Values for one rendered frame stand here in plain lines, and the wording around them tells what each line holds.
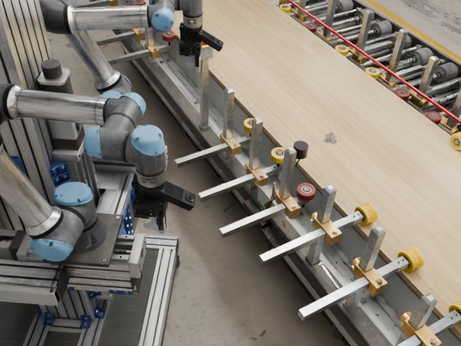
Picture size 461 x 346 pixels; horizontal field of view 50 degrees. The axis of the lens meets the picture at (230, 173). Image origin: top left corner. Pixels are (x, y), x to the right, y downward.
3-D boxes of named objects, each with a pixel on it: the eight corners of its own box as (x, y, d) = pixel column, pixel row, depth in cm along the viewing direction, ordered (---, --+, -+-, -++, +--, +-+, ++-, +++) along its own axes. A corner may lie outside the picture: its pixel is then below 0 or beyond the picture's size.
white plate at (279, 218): (287, 238, 218) (289, 224, 211) (256, 200, 234) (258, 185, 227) (288, 238, 218) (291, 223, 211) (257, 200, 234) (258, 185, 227)
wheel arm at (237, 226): (222, 239, 201) (223, 233, 198) (219, 234, 203) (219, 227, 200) (309, 203, 217) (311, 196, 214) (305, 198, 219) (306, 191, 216)
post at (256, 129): (250, 199, 243) (256, 122, 210) (245, 195, 245) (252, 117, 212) (256, 197, 245) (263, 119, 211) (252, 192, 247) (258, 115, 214)
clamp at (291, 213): (289, 219, 210) (291, 211, 207) (272, 198, 218) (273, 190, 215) (300, 214, 212) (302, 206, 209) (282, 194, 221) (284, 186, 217)
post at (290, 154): (278, 231, 226) (289, 152, 193) (274, 226, 228) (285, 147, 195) (284, 228, 227) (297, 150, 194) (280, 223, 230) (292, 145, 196)
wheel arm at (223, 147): (178, 169, 235) (177, 163, 232) (174, 165, 238) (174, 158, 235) (255, 143, 252) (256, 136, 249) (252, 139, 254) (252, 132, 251)
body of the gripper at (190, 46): (182, 47, 198) (181, 18, 190) (203, 48, 198) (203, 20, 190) (179, 57, 193) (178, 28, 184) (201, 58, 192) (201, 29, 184)
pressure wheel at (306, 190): (300, 215, 215) (304, 197, 207) (290, 203, 220) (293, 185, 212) (315, 209, 218) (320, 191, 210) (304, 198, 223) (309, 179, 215)
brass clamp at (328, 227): (328, 246, 187) (331, 238, 184) (307, 222, 196) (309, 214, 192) (341, 240, 190) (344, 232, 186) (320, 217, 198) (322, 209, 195)
